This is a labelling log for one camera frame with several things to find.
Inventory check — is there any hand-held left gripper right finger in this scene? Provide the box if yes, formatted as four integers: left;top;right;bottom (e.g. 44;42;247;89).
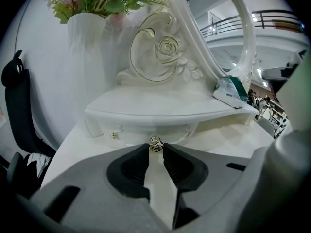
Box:
163;144;209;191

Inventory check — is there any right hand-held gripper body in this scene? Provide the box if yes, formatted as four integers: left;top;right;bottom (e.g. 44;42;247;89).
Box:
262;64;302;90

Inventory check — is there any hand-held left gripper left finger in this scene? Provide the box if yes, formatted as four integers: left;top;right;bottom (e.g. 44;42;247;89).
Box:
106;144;150;200

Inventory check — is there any white dressing table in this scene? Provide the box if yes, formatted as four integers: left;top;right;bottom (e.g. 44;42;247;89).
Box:
40;122;276;188

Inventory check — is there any white tray with metal fittings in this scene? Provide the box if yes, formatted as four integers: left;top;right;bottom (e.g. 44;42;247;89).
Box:
103;124;196;153

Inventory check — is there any white storage rack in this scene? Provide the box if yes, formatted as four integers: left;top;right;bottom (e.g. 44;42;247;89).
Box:
266;100;290;137

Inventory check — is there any brown board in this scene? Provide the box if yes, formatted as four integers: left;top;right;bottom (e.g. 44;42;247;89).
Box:
271;19;301;32

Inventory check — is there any green packet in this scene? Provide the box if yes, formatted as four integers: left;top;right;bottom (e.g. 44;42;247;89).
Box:
213;76;249;110

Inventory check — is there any grey chair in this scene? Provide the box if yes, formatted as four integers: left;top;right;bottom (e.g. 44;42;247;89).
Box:
255;117;276;138

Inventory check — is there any black mezzanine railing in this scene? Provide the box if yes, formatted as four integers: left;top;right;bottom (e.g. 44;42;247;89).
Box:
200;9;305;39

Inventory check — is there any white ornate oval mirror stand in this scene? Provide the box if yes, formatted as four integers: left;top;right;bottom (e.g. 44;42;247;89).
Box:
84;0;260;140

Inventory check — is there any black office chair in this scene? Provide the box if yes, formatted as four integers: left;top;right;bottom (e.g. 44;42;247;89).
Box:
0;49;58;197

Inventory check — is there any white ribbed vase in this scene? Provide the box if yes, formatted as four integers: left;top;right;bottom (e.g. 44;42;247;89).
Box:
65;12;109;138

